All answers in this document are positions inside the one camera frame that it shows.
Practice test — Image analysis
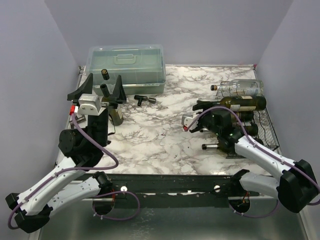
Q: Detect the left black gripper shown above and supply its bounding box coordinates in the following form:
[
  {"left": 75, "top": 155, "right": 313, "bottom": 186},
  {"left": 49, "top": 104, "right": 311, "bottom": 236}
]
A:
[{"left": 70, "top": 73, "right": 127, "bottom": 148}]

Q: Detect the dark capped bottle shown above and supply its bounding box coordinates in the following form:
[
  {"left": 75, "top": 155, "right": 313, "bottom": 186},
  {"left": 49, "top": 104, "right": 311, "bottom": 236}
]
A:
[{"left": 101, "top": 68, "right": 110, "bottom": 81}]

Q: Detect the dark bottle beige label back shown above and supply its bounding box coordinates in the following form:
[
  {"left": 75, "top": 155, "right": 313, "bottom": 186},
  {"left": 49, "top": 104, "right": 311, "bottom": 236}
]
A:
[{"left": 218, "top": 95, "right": 267, "bottom": 112}]

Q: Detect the clear glass bottle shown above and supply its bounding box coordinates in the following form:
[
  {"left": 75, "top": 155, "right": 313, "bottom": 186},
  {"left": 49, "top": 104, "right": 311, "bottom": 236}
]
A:
[{"left": 210, "top": 79, "right": 264, "bottom": 97}]

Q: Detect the dark bottle tan label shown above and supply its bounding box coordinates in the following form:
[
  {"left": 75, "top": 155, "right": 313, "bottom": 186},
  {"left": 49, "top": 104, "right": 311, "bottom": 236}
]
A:
[{"left": 199, "top": 122, "right": 259, "bottom": 137}]

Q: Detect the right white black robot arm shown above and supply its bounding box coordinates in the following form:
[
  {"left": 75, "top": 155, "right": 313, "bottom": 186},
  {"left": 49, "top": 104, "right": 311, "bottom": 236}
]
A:
[{"left": 181, "top": 104, "right": 320, "bottom": 213}]

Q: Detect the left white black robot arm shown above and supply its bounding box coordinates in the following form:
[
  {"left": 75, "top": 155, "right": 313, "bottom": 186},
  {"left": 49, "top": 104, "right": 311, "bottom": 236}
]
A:
[{"left": 5, "top": 74, "right": 127, "bottom": 233}]

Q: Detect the black T-shaped corkscrew tool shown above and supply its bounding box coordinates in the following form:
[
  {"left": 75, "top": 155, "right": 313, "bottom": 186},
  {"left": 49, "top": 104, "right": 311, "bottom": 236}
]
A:
[{"left": 134, "top": 95, "right": 157, "bottom": 107}]

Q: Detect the translucent green plastic storage box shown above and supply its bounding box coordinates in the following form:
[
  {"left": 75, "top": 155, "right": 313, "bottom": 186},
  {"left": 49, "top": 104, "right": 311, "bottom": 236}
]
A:
[{"left": 85, "top": 44, "right": 166, "bottom": 95}]

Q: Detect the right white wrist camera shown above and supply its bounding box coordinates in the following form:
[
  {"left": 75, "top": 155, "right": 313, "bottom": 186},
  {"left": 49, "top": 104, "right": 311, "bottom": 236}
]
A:
[{"left": 181, "top": 114, "right": 199, "bottom": 132}]

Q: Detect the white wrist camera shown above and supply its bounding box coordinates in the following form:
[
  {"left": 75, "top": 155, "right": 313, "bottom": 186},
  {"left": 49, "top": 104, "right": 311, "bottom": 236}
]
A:
[
  {"left": 181, "top": 114, "right": 199, "bottom": 132},
  {"left": 72, "top": 94, "right": 105, "bottom": 116}
]

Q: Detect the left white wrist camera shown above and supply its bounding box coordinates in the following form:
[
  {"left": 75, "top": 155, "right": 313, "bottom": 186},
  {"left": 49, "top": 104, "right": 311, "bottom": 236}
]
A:
[{"left": 72, "top": 94, "right": 105, "bottom": 116}]

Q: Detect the metal T-shaped bracket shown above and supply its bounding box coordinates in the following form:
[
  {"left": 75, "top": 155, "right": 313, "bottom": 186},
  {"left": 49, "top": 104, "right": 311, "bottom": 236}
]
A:
[{"left": 69, "top": 114, "right": 86, "bottom": 129}]

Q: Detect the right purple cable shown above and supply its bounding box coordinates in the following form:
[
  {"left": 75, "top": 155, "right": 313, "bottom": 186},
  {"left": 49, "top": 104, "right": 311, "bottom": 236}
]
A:
[{"left": 184, "top": 106, "right": 320, "bottom": 218}]

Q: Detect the black wire wine rack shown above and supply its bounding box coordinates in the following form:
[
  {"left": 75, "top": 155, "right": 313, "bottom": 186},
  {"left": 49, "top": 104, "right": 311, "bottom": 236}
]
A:
[{"left": 216, "top": 92, "right": 280, "bottom": 151}]

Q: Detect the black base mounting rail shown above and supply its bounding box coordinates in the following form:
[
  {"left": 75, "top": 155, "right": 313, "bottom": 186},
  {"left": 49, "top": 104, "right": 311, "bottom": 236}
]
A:
[{"left": 108, "top": 174, "right": 258, "bottom": 209}]

